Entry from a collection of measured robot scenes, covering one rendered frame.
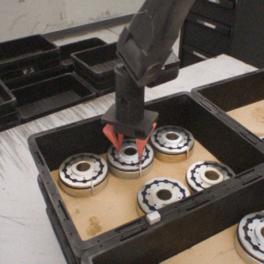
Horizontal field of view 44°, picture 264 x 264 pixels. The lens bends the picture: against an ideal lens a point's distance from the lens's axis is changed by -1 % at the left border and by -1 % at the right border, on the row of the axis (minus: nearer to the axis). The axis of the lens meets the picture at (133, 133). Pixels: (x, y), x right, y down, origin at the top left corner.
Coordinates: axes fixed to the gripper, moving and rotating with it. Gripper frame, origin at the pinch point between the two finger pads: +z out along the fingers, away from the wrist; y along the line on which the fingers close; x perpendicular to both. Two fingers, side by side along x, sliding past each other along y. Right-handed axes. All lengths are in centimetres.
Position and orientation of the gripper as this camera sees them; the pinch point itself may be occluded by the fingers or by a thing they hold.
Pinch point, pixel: (130, 149)
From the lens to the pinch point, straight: 71.3
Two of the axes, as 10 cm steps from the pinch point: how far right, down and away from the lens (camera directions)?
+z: 0.0, 7.9, 6.1
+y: -9.2, -2.4, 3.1
